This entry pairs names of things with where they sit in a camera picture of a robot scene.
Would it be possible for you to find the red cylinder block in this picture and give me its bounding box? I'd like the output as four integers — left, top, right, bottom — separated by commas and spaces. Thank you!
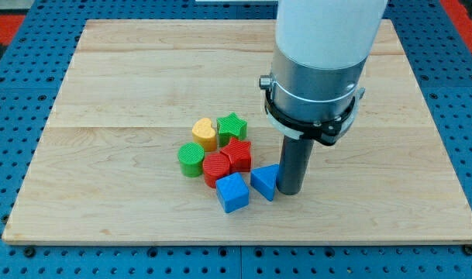
202, 153, 230, 188

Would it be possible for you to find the green cylinder block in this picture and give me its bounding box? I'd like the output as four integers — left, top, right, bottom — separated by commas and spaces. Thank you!
177, 142, 205, 177

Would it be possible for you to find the light wooden board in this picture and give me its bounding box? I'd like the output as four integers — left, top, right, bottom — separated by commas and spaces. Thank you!
2, 20, 472, 246

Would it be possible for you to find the blue cube block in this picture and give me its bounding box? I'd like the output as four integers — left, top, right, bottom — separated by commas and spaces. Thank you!
215, 172, 250, 213

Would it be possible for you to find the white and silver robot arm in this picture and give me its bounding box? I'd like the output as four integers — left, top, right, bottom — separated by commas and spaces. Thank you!
260, 0, 388, 146

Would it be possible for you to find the yellow heart block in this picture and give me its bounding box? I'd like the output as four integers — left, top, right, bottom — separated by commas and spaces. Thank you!
191, 118, 217, 152

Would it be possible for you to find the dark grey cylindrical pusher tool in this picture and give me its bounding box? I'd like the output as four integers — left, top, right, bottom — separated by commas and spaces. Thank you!
276, 136, 314, 195

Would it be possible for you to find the green star block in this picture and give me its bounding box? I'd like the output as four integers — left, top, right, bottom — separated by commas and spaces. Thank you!
217, 112, 247, 147

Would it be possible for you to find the blue triangle block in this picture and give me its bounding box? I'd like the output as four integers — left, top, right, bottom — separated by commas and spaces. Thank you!
250, 164, 279, 202

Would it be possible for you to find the red star block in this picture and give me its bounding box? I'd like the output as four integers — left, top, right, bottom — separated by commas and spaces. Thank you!
220, 137, 252, 173

